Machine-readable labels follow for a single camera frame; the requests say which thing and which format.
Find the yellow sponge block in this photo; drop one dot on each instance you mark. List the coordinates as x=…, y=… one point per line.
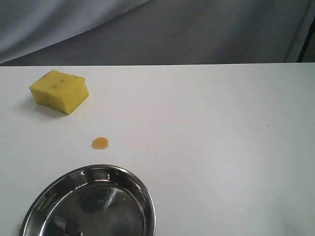
x=60, y=91

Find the orange liquid spill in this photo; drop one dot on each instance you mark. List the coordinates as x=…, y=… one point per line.
x=100, y=143

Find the round stainless steel pan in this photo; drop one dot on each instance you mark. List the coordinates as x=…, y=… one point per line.
x=95, y=200

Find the grey backdrop cloth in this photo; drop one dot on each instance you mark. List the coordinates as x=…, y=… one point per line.
x=152, y=32

